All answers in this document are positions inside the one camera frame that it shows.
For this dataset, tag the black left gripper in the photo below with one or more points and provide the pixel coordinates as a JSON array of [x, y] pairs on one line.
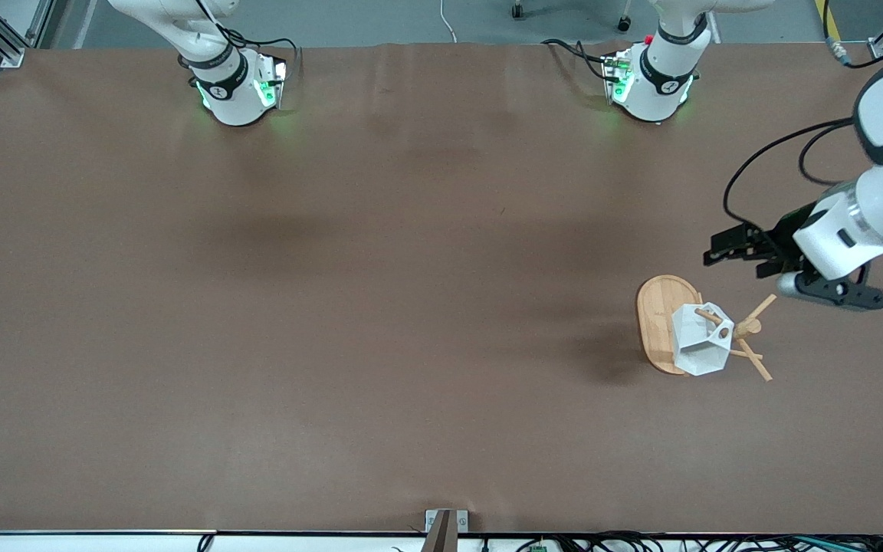
[[784, 234]]

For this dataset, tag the white faceted cup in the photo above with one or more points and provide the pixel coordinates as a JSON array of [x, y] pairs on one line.
[[690, 330]]

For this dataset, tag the wooden cup rack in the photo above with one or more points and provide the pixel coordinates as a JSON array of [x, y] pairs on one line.
[[656, 322]]

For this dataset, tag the black caster wheel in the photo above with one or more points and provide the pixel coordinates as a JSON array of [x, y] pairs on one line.
[[624, 23], [516, 9]]

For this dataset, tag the brown mounting strut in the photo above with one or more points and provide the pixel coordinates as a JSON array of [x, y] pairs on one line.
[[441, 537]]

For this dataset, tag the aluminium frame profile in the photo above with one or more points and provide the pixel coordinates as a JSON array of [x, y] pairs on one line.
[[47, 19]]

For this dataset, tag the grey metal bracket plate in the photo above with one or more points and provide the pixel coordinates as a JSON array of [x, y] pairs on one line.
[[462, 522]]

